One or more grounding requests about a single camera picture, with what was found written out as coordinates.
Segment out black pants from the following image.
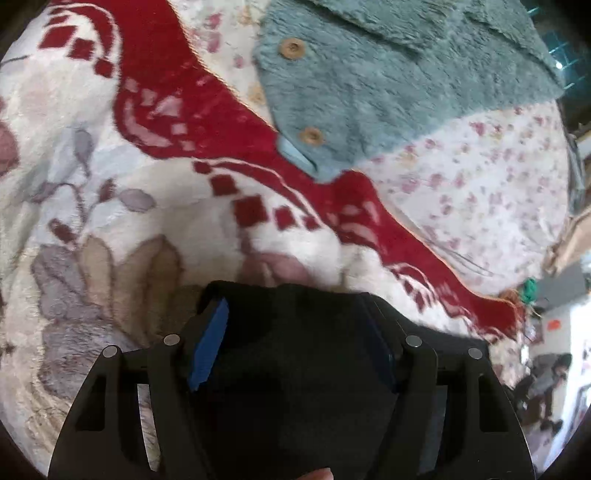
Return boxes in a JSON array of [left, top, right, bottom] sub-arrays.
[[189, 281, 476, 479]]

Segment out green yarn bundle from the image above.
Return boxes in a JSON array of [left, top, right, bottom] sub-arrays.
[[519, 278, 538, 305]]

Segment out floral print bed sheet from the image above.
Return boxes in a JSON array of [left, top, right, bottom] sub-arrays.
[[175, 1, 569, 294]]

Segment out red and white floral blanket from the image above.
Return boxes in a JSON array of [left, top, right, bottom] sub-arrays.
[[1, 1, 517, 475]]

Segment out teal fleece garment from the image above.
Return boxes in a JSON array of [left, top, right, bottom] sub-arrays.
[[254, 1, 563, 182]]

